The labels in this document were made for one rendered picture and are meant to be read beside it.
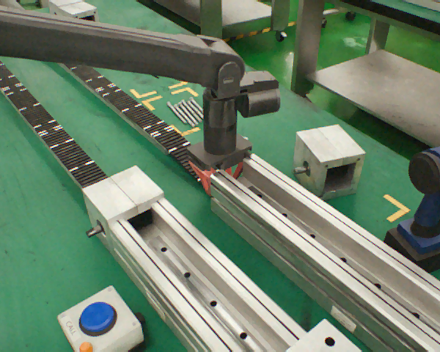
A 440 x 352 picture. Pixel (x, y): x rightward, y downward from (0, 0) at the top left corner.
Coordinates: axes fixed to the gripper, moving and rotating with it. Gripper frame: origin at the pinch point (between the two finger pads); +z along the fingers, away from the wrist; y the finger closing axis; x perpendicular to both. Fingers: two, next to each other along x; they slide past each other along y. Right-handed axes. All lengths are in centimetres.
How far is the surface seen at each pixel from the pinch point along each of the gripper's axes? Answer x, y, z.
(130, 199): -1.7, -18.8, -8.0
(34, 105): 50, -18, -2
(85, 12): 90, 14, -7
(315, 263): -27.3, -4.7, -6.5
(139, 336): -19.5, -28.4, -2.4
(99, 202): 0.7, -23.0, -8.0
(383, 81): 68, 172, 57
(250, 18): 196, 183, 58
